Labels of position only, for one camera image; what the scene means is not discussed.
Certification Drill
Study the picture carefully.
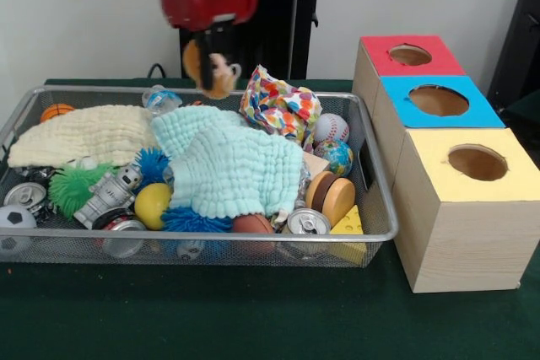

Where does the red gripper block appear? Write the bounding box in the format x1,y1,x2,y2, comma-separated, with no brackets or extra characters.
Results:
159,0,259,92

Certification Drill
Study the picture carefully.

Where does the brown bear plush toy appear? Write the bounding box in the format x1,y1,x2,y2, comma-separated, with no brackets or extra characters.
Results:
181,38,242,100

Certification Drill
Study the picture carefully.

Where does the multicoloured dotted cloth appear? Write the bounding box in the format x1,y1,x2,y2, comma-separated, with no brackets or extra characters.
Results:
239,63,324,153

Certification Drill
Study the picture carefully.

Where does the mint green waffle cloth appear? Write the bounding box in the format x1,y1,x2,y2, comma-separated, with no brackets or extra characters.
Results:
150,105,305,218

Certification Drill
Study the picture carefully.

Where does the shallow clear mesh bin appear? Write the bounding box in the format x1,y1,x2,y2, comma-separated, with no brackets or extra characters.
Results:
0,84,401,269

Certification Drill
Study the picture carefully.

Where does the wooden box with three holes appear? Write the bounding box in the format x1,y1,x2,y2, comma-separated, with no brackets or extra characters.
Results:
352,35,529,293

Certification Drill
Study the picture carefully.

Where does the blue spiky ball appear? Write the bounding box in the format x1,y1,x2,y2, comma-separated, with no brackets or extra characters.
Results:
159,207,234,234

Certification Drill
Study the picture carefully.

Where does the globe print ball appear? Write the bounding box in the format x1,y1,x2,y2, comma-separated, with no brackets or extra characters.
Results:
314,137,355,178

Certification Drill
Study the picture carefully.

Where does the cream waffle cloth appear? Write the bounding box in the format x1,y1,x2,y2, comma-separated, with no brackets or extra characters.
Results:
7,105,159,169

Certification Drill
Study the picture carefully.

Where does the wooden burger toy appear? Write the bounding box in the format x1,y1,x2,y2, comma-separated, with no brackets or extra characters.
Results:
305,169,358,227

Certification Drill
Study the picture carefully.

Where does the green spiky toy with eyes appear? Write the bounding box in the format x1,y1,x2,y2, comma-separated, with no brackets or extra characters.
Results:
48,164,119,220

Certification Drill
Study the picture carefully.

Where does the silver drink can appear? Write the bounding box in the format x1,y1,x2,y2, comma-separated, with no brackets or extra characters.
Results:
286,207,333,235

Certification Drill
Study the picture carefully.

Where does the yellow cheese wedge toy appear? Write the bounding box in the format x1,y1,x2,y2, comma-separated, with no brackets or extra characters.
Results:
329,203,367,267

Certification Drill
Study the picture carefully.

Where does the small soccer ball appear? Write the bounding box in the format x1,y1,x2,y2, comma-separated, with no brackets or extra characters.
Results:
0,204,38,254

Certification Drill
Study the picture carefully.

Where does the dark green tablecloth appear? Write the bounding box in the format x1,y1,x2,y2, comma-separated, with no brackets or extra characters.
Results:
0,77,540,360

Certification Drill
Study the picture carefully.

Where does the black stand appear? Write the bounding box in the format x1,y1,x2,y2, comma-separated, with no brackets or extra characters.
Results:
487,0,540,113

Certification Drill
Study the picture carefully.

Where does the black looped cable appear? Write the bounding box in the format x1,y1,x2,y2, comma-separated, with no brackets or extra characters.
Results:
146,62,169,79

